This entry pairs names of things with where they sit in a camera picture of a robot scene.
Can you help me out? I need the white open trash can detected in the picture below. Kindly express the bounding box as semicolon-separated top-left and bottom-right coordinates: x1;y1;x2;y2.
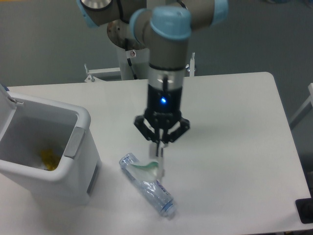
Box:
0;88;101;204

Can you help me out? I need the black cable on pedestal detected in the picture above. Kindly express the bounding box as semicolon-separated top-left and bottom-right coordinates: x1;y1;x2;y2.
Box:
124;37;138;80

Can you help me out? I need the white frame at right edge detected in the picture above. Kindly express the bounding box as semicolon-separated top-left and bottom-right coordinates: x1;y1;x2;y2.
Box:
289;83;313;130

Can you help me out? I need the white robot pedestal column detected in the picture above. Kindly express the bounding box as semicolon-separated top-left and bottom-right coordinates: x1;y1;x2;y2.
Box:
107;19;151;80

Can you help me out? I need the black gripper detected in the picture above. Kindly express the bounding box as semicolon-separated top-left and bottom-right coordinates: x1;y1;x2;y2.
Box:
134;85;190;157

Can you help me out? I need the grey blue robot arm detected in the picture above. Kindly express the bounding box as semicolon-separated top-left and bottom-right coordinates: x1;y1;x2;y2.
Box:
77;0;228;157

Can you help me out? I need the crushed clear plastic bottle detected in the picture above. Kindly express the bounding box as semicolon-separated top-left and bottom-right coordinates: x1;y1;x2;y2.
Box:
119;153;176;218

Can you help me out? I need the white plastic wrapper pouch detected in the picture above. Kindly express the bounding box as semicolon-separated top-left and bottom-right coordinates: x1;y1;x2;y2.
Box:
126;143;167;183

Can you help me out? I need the yellow trash in bin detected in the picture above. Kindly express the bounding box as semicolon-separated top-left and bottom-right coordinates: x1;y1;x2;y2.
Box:
40;148;61;171

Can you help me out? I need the white metal base frame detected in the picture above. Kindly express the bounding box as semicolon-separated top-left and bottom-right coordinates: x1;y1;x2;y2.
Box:
84;52;197;83

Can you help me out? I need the black clamp at table edge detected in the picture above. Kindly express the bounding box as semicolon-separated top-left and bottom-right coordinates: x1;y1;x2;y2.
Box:
295;198;313;224

